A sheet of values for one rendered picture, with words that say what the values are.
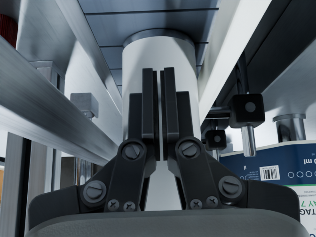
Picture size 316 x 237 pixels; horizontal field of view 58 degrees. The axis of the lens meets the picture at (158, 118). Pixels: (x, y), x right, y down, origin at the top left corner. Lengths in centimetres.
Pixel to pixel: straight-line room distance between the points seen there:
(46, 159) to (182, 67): 20
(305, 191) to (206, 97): 27
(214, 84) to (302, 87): 16
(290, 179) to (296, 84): 16
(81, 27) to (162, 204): 12
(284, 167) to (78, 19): 35
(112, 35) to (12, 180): 20
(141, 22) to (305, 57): 14
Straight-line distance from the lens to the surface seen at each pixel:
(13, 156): 34
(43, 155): 33
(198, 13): 18
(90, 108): 29
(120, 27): 19
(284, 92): 34
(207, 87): 19
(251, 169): 49
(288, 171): 44
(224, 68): 16
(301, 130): 45
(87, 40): 21
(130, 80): 18
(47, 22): 29
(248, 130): 29
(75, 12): 18
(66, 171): 496
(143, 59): 18
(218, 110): 29
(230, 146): 66
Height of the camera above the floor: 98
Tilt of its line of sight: 14 degrees down
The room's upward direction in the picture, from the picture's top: 178 degrees clockwise
